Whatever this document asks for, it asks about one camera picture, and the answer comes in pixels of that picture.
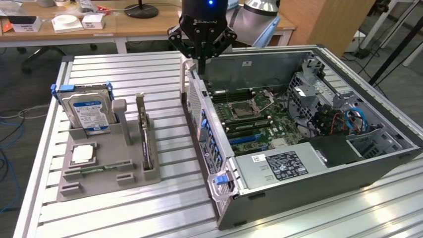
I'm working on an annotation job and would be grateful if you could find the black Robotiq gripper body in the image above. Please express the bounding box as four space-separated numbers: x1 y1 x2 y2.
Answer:
179 0 229 60

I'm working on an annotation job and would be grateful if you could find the green Nvidia graphics card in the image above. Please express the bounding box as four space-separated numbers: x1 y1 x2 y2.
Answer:
135 92 155 172

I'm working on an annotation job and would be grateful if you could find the wooden desk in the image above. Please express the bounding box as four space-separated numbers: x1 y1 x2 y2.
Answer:
0 0 298 54

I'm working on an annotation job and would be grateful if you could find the black lamp base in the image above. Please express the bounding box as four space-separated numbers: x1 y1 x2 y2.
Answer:
124 0 160 19

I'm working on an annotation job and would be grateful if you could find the black RAM slot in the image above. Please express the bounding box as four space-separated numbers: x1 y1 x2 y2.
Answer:
213 97 253 104
211 88 251 94
211 91 252 97
212 94 252 100

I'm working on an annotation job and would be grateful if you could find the metal socket cover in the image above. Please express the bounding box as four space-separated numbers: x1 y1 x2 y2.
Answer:
251 90 278 110

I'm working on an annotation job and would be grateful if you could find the small white labelled box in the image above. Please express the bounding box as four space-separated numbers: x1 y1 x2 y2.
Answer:
81 13 105 30

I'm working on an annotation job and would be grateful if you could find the CPU socket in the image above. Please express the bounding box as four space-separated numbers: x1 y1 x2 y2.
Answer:
229 100 259 119

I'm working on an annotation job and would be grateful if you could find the wooden cabinet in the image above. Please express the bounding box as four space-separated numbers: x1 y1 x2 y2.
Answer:
287 0 378 53

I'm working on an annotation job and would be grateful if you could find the silver drive cage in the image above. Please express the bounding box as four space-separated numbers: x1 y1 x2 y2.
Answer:
286 71 335 117

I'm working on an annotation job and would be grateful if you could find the installed dark RAM stick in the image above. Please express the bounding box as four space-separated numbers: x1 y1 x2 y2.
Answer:
225 120 271 131

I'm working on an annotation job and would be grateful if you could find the white box with round dish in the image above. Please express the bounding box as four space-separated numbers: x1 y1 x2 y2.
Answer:
51 14 85 34

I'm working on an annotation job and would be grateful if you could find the green motherboard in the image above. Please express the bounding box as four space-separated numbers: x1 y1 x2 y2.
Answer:
209 86 308 157

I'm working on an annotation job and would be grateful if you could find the hard disk in blue caddy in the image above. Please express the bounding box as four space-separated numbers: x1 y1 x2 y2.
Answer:
51 81 120 136

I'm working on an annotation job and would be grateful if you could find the black office chair base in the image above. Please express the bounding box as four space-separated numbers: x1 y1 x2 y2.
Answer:
16 44 99 75

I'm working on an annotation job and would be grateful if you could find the blue expansion slot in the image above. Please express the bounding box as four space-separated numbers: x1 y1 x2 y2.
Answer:
229 135 260 146

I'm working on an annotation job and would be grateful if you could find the white box with black lid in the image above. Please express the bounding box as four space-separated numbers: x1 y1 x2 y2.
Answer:
8 15 43 33

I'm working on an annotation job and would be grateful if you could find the black slanted pole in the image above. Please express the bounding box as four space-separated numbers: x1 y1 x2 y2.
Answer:
367 17 423 86

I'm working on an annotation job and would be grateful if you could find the grey power supply unit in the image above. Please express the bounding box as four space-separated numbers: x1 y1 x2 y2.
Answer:
233 142 328 189

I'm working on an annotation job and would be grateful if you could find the silver CPU chip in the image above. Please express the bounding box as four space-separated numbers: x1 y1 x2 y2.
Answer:
71 146 95 164

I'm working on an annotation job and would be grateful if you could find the green loose RAM stick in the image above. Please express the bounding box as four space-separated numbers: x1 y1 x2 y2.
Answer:
64 165 119 174

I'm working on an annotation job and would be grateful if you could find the grey metal disk bay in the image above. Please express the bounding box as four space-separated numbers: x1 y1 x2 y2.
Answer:
346 125 406 159

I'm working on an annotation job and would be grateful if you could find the grey plastic parts rack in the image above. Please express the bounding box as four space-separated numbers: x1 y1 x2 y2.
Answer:
56 99 163 203

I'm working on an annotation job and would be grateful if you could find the dark grey open PC case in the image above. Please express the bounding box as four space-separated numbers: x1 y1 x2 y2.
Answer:
179 44 423 231

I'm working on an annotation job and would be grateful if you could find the red disk wire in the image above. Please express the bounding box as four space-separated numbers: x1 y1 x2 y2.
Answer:
330 111 351 133

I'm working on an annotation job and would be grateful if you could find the blue disk wire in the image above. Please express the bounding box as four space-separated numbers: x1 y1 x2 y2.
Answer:
343 108 370 133

